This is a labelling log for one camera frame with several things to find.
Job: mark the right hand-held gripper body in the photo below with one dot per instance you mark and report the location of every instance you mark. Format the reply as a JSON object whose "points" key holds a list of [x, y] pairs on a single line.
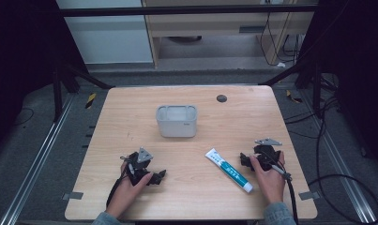
{"points": [[266, 156]]}

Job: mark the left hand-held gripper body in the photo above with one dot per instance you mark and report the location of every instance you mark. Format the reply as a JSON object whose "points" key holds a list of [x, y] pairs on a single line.
{"points": [[139, 168]]}

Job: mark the white and teal toothpaste tube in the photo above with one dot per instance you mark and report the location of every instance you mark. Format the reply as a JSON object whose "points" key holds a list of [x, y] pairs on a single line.
{"points": [[229, 170]]}

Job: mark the grey plastic container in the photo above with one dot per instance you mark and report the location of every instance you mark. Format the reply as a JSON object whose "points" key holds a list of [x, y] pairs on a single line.
{"points": [[176, 125]]}

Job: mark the person's right hand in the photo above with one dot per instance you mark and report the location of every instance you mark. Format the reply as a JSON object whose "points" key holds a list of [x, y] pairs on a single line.
{"points": [[271, 184]]}

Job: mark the person's left hand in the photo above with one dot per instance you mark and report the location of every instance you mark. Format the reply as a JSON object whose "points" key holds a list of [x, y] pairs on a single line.
{"points": [[125, 195]]}

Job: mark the grey round table grommet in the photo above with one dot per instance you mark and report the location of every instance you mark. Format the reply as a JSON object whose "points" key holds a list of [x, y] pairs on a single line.
{"points": [[221, 98]]}

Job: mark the yellow black hazard tape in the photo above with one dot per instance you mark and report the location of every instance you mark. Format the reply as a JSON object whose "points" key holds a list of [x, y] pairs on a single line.
{"points": [[90, 100], [293, 97]]}

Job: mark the dark curtain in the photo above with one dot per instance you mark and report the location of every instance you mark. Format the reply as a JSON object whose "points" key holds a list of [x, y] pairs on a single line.
{"points": [[21, 62], [355, 68]]}

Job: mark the light wooden desk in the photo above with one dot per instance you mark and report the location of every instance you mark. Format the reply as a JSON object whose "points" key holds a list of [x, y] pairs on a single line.
{"points": [[221, 28]]}

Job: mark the white cabinet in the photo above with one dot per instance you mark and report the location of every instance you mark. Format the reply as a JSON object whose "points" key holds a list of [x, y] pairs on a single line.
{"points": [[108, 37]]}

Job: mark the grey table edge bracket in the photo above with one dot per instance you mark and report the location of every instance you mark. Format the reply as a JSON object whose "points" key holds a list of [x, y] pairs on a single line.
{"points": [[72, 196], [309, 195]]}

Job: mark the aluminium floor rail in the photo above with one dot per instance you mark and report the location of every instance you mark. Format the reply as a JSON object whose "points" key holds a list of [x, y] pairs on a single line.
{"points": [[343, 162], [36, 162]]}

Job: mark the black metal frame stand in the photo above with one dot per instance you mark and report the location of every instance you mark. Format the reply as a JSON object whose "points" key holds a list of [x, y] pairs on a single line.
{"points": [[316, 90], [57, 93]]}

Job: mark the black horizontal frame bar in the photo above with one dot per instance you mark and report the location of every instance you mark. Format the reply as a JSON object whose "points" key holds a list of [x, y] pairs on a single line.
{"points": [[189, 11]]}

